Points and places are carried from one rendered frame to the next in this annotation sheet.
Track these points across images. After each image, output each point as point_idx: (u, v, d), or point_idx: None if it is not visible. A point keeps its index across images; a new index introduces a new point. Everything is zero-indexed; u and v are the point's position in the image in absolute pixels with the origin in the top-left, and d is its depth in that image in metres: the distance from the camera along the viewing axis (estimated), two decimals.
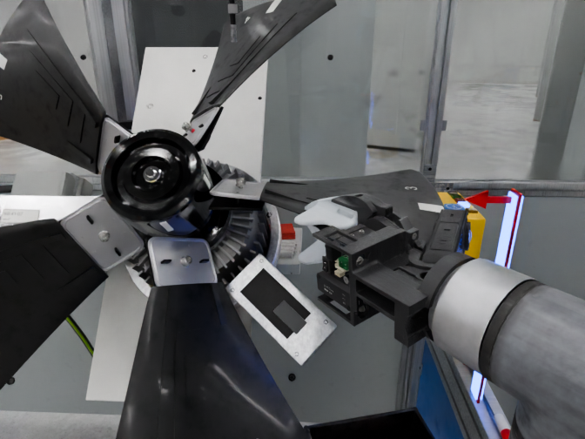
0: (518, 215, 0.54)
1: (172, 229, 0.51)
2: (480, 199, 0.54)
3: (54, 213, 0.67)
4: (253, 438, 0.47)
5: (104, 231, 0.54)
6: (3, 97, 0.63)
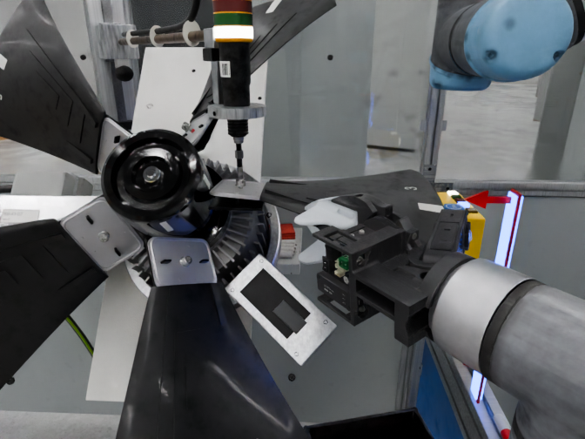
0: (518, 216, 0.54)
1: (172, 229, 0.51)
2: (479, 200, 0.54)
3: (53, 213, 0.67)
4: (253, 438, 0.47)
5: (104, 231, 0.54)
6: (3, 97, 0.63)
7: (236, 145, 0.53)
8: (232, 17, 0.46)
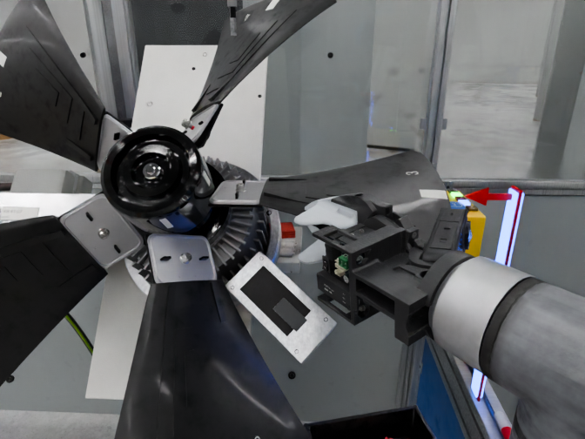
0: (519, 212, 0.54)
1: (172, 226, 0.51)
2: (480, 197, 0.54)
3: (53, 211, 0.66)
4: (253, 435, 0.47)
5: (104, 228, 0.54)
6: (2, 95, 0.63)
7: None
8: None
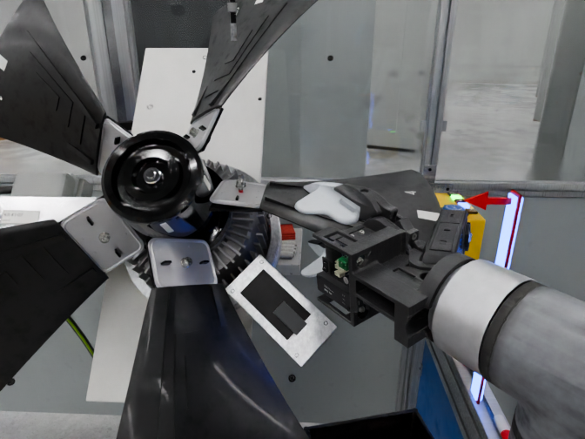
0: (518, 217, 0.54)
1: None
2: (479, 201, 0.54)
3: (54, 214, 0.67)
4: None
5: None
6: None
7: None
8: None
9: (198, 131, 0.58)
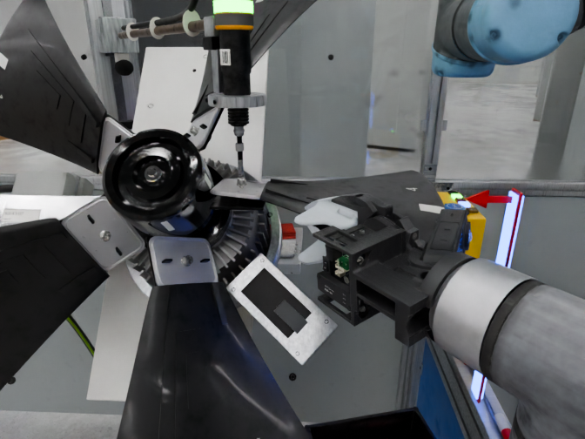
0: (519, 215, 0.54)
1: None
2: (480, 199, 0.54)
3: (55, 212, 0.67)
4: None
5: None
6: None
7: (240, 138, 0.53)
8: (232, 4, 0.46)
9: (198, 130, 0.58)
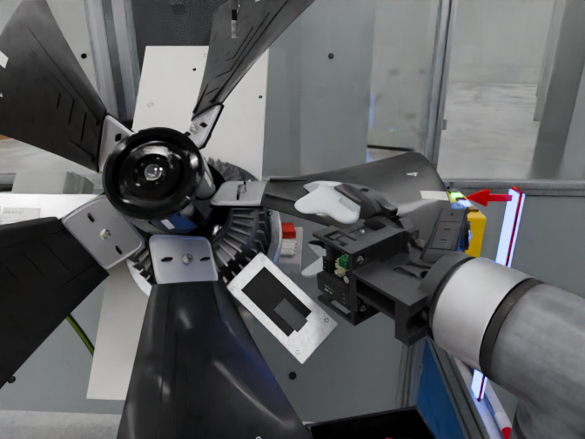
0: (520, 213, 0.54)
1: None
2: (480, 198, 0.54)
3: (54, 212, 0.67)
4: None
5: None
6: None
7: None
8: None
9: (198, 128, 0.58)
